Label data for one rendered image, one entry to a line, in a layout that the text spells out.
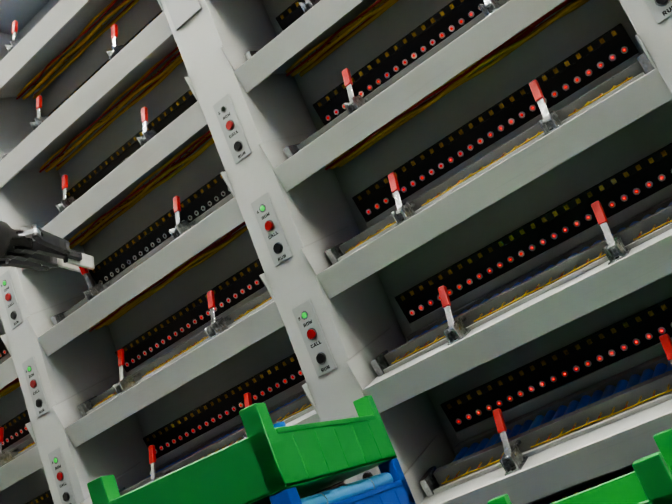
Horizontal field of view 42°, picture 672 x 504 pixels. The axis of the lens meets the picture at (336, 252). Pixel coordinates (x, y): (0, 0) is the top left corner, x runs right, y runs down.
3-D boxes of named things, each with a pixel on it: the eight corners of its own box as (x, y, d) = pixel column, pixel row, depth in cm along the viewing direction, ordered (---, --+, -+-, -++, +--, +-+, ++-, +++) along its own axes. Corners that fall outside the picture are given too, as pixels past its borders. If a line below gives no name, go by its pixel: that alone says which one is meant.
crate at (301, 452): (287, 488, 75) (256, 402, 77) (109, 565, 81) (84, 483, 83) (398, 457, 103) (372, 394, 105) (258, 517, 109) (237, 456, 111)
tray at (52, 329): (247, 218, 152) (220, 172, 152) (47, 356, 181) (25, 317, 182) (302, 199, 169) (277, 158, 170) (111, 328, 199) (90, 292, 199)
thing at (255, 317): (288, 323, 146) (247, 253, 147) (74, 448, 176) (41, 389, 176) (340, 292, 164) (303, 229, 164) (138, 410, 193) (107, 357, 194)
